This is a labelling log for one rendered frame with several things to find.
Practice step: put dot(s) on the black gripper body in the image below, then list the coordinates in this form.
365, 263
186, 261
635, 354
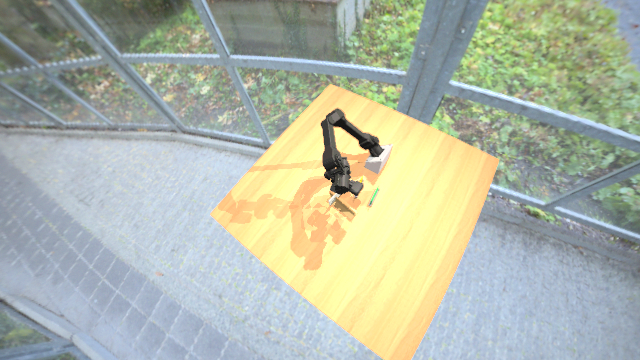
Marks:
355, 186

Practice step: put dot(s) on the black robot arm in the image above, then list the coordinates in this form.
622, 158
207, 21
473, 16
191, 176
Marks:
332, 158

